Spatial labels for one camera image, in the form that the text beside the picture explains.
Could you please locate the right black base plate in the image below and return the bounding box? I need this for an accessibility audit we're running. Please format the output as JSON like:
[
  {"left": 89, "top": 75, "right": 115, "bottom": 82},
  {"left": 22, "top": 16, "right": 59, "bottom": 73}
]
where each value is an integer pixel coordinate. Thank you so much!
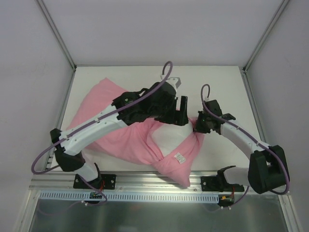
[{"left": 200, "top": 176, "right": 229, "bottom": 192}]

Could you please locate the white pillow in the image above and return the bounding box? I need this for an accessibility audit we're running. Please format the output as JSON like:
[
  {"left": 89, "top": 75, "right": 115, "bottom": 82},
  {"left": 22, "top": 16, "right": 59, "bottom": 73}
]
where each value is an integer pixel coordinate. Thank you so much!
[{"left": 152, "top": 122, "right": 196, "bottom": 157}]

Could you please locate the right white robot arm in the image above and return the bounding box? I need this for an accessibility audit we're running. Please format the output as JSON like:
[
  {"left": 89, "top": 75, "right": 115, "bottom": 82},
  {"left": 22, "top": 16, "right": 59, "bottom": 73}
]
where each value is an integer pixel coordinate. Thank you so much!
[{"left": 194, "top": 100, "right": 290, "bottom": 195}]

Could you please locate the aluminium mounting rail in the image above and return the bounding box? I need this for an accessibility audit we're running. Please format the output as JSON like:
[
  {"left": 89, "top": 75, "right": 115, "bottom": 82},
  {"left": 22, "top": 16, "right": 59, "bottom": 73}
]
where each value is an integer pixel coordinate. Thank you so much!
[{"left": 29, "top": 171, "right": 217, "bottom": 193}]

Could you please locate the white slotted cable duct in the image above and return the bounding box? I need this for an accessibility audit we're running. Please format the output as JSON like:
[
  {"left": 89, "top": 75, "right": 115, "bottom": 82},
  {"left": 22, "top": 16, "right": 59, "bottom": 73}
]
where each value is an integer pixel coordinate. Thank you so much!
[{"left": 40, "top": 190, "right": 219, "bottom": 204}]

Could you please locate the aluminium frame post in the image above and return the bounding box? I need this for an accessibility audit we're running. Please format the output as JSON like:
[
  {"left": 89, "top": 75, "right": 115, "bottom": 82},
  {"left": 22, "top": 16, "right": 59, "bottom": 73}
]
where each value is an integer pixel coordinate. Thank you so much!
[
  {"left": 35, "top": 0, "right": 77, "bottom": 71},
  {"left": 242, "top": 0, "right": 290, "bottom": 73}
]

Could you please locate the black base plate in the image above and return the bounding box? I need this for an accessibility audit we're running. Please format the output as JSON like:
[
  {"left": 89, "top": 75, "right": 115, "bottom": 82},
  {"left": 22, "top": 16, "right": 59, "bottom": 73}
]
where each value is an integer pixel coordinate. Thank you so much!
[
  {"left": 200, "top": 176, "right": 229, "bottom": 192},
  {"left": 73, "top": 174, "right": 116, "bottom": 190}
]

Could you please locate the left aluminium frame post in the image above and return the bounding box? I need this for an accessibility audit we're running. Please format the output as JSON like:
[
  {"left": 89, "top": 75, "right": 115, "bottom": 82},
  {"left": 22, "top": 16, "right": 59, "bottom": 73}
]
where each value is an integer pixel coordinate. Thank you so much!
[{"left": 35, "top": 0, "right": 77, "bottom": 71}]

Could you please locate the pink pillowcase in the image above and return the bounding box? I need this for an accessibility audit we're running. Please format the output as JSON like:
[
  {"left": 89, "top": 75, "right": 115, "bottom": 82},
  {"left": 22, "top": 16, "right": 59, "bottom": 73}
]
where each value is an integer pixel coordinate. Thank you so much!
[{"left": 68, "top": 78, "right": 204, "bottom": 187}]

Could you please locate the white care label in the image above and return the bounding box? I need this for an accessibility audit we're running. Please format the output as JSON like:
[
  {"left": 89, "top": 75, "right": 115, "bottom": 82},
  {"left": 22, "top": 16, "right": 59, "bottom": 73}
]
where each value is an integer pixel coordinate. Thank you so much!
[{"left": 174, "top": 153, "right": 186, "bottom": 164}]

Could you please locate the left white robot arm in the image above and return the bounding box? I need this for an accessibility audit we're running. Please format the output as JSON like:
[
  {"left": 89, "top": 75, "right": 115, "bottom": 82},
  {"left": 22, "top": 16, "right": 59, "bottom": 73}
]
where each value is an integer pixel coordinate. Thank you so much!
[{"left": 50, "top": 77, "right": 188, "bottom": 189}]

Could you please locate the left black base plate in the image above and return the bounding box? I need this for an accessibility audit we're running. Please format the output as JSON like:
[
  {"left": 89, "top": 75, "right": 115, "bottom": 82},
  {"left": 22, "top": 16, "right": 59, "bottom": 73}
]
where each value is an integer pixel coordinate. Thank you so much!
[{"left": 73, "top": 174, "right": 116, "bottom": 190}]

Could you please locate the right aluminium frame post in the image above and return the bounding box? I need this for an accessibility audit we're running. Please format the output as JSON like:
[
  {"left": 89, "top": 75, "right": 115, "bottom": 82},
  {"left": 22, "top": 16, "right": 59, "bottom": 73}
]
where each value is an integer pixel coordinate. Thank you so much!
[{"left": 242, "top": 0, "right": 290, "bottom": 73}]

